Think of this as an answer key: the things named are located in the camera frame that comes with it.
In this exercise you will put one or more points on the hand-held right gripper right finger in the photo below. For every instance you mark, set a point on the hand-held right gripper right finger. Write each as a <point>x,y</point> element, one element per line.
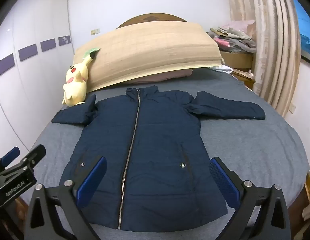
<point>223,180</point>

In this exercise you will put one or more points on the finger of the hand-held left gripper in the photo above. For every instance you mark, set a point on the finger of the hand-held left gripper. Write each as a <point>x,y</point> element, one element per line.
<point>10,154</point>
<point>36,155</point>

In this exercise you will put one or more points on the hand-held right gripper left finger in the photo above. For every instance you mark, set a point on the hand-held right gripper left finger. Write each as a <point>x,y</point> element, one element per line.
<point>92,182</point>

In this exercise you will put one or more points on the navy blue zip jacket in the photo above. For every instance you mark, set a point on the navy blue zip jacket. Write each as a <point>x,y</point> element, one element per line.
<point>155,155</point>

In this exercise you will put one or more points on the pile of folded clothes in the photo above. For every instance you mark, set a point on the pile of folded clothes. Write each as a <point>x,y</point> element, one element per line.
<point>235,36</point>

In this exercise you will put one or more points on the bed with grey sheet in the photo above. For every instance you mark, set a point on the bed with grey sheet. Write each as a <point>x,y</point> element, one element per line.
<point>245,150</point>

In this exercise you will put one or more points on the white wardrobe with purple panels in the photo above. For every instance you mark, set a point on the white wardrobe with purple panels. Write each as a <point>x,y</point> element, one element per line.
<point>32,80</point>

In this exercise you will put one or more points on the yellow plush toy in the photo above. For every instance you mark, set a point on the yellow plush toy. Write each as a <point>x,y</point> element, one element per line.
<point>75,85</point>

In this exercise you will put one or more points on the wooden nightstand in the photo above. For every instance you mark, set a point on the wooden nightstand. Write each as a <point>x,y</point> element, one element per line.
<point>245,78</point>

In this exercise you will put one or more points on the white crumpled cloth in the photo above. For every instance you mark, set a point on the white crumpled cloth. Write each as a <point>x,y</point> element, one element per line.
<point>221,69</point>

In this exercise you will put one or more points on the green patterned cloth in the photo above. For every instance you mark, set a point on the green patterned cloth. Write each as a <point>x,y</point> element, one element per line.
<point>92,51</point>

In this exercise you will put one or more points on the pink pillow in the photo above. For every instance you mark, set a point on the pink pillow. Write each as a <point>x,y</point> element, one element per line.
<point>167,76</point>

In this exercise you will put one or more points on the cardboard box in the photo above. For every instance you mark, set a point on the cardboard box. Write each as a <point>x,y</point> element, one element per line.
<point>236,60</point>

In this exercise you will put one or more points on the beige wooden headboard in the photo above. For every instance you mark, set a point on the beige wooden headboard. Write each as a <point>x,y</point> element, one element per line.
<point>150,52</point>

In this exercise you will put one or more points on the beige curtain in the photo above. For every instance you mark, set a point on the beige curtain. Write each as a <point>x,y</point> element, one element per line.
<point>267,42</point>

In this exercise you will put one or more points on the window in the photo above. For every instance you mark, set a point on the window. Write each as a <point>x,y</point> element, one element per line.
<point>306,35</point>

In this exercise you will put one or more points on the brown wooden headboard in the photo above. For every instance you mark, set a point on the brown wooden headboard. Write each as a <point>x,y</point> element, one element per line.
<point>151,18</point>

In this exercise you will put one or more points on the white wall socket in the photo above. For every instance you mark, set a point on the white wall socket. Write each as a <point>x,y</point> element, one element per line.
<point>292,108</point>
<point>95,31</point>

